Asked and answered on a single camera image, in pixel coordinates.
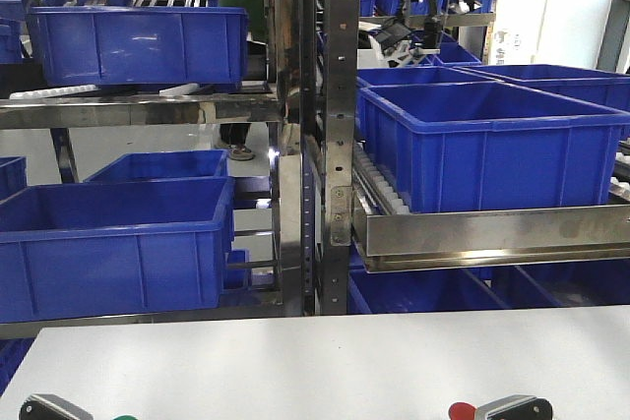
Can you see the blue bin behind lower left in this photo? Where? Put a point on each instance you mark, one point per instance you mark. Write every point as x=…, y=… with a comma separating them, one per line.
x=146, y=166

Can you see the red push button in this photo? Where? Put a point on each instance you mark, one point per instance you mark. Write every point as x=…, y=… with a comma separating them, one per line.
x=461, y=411

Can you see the blue bin right rear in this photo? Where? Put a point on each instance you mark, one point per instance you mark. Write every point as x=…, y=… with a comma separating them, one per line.
x=566, y=78

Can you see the steel shelf upright post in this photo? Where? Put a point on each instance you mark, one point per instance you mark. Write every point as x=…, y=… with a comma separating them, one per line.
x=341, y=30

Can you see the blue bin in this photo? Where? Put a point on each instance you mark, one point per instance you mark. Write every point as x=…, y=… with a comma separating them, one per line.
x=490, y=146
x=566, y=78
x=96, y=249
x=146, y=166
x=112, y=46

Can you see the blue bin right front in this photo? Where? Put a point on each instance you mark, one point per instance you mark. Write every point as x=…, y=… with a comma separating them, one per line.
x=490, y=146

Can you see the blue bin upper left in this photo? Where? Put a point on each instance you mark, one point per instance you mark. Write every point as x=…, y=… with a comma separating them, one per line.
x=112, y=46

